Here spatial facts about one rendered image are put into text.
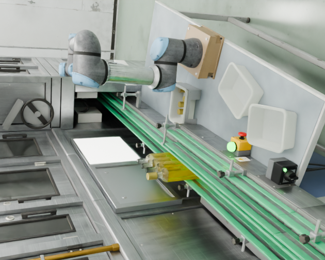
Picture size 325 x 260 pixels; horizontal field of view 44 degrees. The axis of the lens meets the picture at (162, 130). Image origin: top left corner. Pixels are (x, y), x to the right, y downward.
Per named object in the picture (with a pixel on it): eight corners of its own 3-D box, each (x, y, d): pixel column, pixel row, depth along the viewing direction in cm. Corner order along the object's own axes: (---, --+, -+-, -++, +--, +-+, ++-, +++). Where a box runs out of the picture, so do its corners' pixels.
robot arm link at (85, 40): (76, 23, 161) (64, 33, 207) (75, 50, 163) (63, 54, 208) (104, 26, 165) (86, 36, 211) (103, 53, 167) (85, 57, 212)
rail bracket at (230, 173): (242, 172, 166) (215, 175, 160) (245, 156, 164) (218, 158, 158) (248, 176, 163) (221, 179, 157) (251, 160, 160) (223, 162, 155)
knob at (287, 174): (291, 179, 155) (297, 183, 152) (282, 181, 153) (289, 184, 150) (294, 169, 154) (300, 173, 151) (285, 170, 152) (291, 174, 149)
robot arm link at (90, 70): (182, 63, 195) (80, 50, 162) (180, 94, 197) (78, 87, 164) (167, 63, 204) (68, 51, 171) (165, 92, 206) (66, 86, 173)
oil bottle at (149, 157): (180, 160, 215) (143, 163, 205) (181, 150, 213) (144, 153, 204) (184, 164, 210) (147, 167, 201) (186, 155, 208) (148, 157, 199)
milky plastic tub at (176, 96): (180, 118, 238) (167, 119, 234) (185, 82, 231) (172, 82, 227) (195, 128, 223) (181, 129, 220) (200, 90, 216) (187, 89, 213)
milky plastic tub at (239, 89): (253, 121, 180) (237, 122, 176) (231, 89, 194) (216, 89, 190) (271, 91, 169) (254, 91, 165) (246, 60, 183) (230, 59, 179)
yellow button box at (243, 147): (241, 149, 187) (228, 150, 183) (244, 134, 184) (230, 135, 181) (250, 155, 181) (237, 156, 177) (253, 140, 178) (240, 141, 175)
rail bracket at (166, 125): (174, 142, 219) (153, 144, 214) (177, 113, 214) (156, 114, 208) (176, 144, 216) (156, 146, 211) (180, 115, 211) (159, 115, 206)
